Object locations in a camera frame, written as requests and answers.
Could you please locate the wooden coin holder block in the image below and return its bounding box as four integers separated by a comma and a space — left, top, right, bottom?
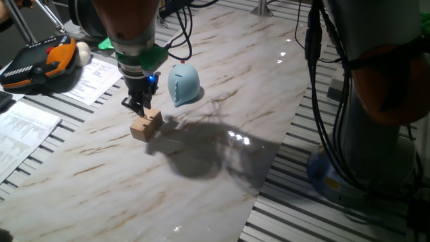
129, 107, 164, 143

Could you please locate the grey metal strut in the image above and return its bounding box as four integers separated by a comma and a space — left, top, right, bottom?
3, 0, 38, 44

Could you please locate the black computer keyboard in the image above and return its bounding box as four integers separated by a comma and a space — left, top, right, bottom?
0, 90, 13, 110

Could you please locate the white printed paper sheet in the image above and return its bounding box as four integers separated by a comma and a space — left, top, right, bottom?
0, 100, 62, 184
62, 57, 124, 106

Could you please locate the aluminium post with base bracket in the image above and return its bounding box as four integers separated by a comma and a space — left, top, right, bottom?
250, 0, 273, 17

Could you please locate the marble pattern table mat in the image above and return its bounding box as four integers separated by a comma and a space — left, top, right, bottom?
0, 0, 318, 242

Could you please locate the black cable strap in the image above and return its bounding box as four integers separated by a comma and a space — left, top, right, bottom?
345, 38, 430, 68

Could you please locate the black orange teach pendant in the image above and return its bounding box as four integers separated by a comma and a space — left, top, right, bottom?
0, 34, 79, 90

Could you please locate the green cloth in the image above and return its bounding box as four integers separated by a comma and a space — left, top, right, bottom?
419, 11, 430, 38

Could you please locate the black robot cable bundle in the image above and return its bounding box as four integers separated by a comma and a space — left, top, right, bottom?
294, 0, 353, 189

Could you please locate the thin metal rod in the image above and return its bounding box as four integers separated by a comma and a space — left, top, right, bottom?
33, 0, 68, 34

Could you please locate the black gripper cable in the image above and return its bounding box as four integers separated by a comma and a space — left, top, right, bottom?
161, 0, 219, 62

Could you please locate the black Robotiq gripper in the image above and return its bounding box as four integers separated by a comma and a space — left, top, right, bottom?
121, 74, 161, 118

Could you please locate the black filament spool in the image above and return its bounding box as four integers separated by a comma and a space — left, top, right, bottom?
69, 0, 108, 40

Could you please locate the white round object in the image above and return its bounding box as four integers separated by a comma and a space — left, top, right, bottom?
75, 41, 92, 67

